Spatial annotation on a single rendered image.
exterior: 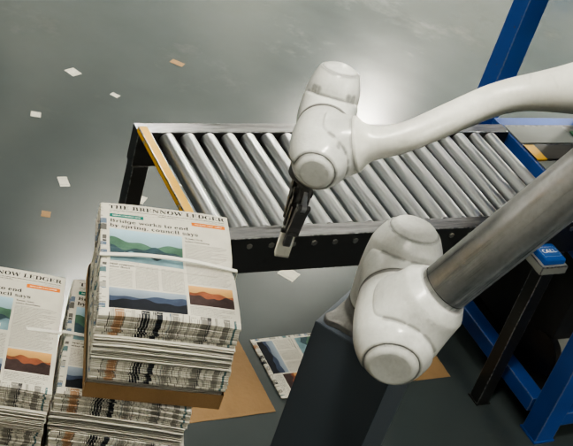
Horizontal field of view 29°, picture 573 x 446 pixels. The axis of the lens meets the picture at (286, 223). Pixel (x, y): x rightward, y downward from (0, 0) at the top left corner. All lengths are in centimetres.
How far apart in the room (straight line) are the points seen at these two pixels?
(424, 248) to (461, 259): 20
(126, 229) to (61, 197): 190
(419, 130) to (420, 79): 397
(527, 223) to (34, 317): 109
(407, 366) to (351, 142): 44
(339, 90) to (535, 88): 35
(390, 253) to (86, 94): 289
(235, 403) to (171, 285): 138
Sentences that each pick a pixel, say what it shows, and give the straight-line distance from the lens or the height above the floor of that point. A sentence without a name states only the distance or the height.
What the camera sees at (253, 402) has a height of 0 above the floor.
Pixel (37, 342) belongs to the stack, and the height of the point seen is 83.
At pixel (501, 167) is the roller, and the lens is 366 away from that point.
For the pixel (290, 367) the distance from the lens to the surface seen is 377.
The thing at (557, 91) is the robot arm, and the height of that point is 167.
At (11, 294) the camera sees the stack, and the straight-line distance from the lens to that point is 252.
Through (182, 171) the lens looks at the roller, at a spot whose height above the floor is 79.
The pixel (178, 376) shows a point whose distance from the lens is 227.
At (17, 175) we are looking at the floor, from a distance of 435.
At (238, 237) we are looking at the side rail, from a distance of 289.
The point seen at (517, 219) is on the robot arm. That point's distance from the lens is 200.
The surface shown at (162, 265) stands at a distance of 231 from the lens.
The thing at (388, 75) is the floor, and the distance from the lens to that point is 585.
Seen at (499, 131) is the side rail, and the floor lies 80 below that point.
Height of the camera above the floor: 247
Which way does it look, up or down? 34 degrees down
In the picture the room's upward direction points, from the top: 18 degrees clockwise
